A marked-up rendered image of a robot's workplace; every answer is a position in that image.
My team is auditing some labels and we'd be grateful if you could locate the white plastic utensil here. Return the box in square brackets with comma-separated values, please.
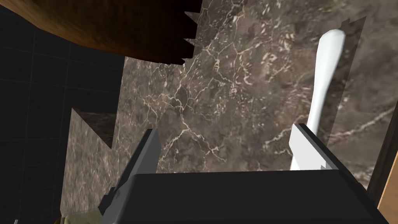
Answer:
[306, 29, 346, 137]

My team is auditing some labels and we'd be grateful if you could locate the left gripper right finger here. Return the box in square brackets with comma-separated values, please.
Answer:
[288, 123, 340, 172]

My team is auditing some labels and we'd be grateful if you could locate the brown wooden bowl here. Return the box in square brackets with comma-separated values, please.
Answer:
[0, 0, 203, 66]

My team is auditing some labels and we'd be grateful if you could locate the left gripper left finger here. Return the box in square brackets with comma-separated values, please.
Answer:
[113, 128, 162, 191]

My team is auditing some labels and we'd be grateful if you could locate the brown wooden cupboard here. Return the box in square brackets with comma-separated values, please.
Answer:
[367, 101, 398, 224]

